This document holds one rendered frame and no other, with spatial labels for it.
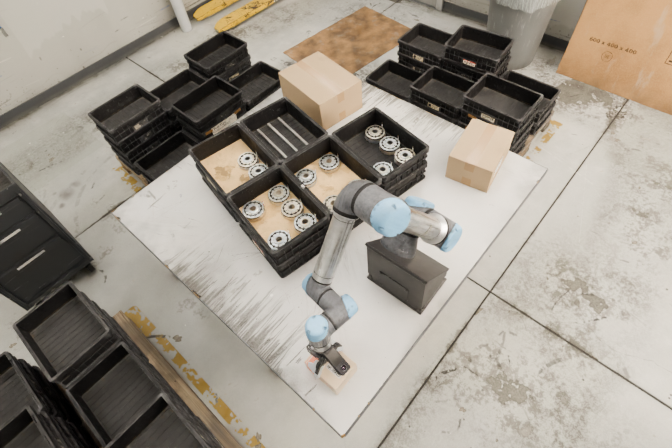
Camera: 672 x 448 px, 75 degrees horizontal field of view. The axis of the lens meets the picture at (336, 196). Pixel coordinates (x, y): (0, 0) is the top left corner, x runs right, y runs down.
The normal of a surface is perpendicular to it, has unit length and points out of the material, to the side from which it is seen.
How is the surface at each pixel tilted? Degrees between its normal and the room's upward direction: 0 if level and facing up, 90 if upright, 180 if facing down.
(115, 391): 0
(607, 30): 77
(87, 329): 0
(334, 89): 0
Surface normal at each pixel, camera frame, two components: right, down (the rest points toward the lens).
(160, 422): -0.08, -0.61
